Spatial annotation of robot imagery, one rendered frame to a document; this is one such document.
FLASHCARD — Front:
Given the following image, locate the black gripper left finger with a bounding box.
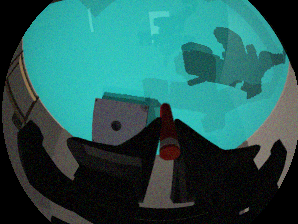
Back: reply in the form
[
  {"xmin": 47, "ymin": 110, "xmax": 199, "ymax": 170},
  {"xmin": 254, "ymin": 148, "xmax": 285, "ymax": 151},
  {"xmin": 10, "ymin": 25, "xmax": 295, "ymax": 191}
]
[{"xmin": 67, "ymin": 117, "xmax": 161, "ymax": 202}]

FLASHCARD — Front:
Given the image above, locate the dark red peg with white band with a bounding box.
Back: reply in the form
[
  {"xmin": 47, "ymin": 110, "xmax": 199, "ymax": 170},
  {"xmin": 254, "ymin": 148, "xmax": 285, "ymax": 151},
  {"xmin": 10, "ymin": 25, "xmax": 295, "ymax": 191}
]
[{"xmin": 158, "ymin": 103, "xmax": 180, "ymax": 161}]

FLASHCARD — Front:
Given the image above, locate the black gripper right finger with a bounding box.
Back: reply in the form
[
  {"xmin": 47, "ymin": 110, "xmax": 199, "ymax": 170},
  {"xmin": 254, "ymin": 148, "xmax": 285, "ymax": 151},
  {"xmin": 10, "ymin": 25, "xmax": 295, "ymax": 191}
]
[{"xmin": 174, "ymin": 119, "xmax": 261, "ymax": 204}]

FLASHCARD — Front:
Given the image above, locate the grey sloped panel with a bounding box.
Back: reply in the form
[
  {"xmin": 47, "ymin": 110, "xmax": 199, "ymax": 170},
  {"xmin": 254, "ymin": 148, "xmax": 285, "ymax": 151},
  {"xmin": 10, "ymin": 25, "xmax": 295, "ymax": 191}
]
[{"xmin": 92, "ymin": 97, "xmax": 150, "ymax": 145}]

